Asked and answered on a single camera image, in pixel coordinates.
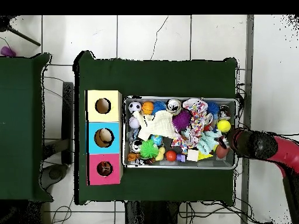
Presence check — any purple spiky ball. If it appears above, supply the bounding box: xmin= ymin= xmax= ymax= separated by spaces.
xmin=172 ymin=110 xmax=192 ymax=132

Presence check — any colourful patterned cloth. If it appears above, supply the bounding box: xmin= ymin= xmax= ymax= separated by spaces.
xmin=169 ymin=97 xmax=212 ymax=154

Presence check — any plain wooden cube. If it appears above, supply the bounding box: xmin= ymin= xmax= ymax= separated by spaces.
xmin=187 ymin=149 xmax=200 ymax=162

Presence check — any light teal knitted cloth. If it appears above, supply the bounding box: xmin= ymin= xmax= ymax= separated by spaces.
xmin=195 ymin=129 xmax=223 ymax=155

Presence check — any orange striped tiger toy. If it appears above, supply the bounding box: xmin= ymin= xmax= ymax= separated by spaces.
xmin=97 ymin=162 xmax=112 ymax=176

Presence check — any dark red ball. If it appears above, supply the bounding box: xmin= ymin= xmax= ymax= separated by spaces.
xmin=215 ymin=143 xmax=231 ymax=159

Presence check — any clear mesh bin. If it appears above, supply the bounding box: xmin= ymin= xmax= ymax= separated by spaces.
xmin=123 ymin=96 xmax=239 ymax=170

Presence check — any wooden box with three holes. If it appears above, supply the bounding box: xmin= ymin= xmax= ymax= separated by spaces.
xmin=85 ymin=89 xmax=123 ymax=186

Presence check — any cream knitted cloth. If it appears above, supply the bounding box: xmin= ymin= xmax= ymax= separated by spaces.
xmin=134 ymin=110 xmax=178 ymax=142

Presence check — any small orange basketball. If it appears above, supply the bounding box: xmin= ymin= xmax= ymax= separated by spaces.
xmin=142 ymin=101 xmax=155 ymax=116

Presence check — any small soccer ball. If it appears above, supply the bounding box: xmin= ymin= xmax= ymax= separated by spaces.
xmin=128 ymin=100 xmax=143 ymax=114

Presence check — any green fuzzy toy with eyes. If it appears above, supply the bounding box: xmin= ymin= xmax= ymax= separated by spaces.
xmin=140 ymin=139 xmax=160 ymax=160

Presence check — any small red ball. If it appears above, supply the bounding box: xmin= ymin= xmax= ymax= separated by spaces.
xmin=165 ymin=150 xmax=178 ymax=162

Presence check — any blue spiky ball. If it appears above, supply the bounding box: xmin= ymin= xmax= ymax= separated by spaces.
xmin=207 ymin=102 xmax=221 ymax=117

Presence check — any yellow ball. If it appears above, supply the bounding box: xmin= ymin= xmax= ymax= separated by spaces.
xmin=217 ymin=120 xmax=232 ymax=134

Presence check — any green cloth side table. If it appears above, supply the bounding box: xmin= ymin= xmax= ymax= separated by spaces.
xmin=0 ymin=51 xmax=53 ymax=203

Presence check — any black tripod leg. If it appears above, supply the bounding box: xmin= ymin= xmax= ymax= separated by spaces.
xmin=0 ymin=16 xmax=42 ymax=47

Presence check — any purple plastic cup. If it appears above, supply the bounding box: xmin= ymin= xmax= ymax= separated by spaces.
xmin=0 ymin=45 xmax=17 ymax=58

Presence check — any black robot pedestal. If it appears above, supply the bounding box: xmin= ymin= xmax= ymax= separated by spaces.
xmin=124 ymin=200 xmax=187 ymax=224

